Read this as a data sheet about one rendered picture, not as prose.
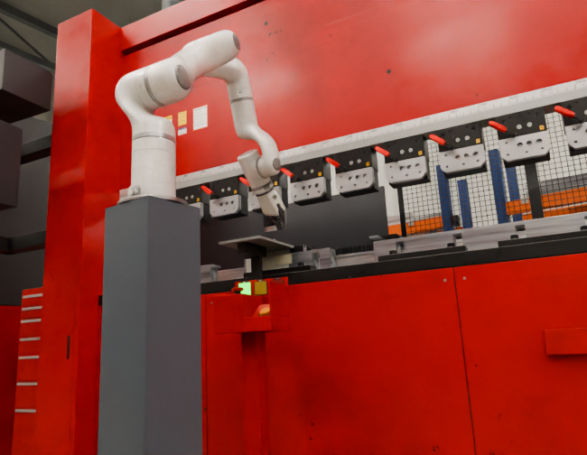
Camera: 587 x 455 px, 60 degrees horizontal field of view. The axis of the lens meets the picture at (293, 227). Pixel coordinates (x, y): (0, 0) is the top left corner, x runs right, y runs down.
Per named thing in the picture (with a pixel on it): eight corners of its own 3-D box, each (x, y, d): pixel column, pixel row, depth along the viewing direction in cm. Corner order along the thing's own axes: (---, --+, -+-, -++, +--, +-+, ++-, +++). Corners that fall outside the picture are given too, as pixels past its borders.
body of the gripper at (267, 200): (277, 183, 195) (289, 208, 199) (263, 184, 203) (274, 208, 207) (263, 192, 191) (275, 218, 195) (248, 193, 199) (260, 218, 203)
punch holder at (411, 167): (386, 183, 188) (382, 142, 192) (393, 189, 196) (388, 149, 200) (426, 176, 182) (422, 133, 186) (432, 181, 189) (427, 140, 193)
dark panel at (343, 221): (196, 296, 287) (195, 220, 297) (198, 297, 289) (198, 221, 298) (391, 275, 237) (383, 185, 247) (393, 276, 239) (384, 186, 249)
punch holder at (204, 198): (173, 224, 232) (173, 189, 236) (186, 227, 240) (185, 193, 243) (200, 218, 226) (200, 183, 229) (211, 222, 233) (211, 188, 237)
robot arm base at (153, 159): (147, 193, 127) (148, 125, 131) (102, 208, 138) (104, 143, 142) (202, 208, 142) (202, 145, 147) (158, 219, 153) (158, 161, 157)
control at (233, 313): (213, 333, 162) (212, 277, 166) (237, 333, 177) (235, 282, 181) (271, 330, 155) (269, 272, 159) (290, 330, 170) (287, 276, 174)
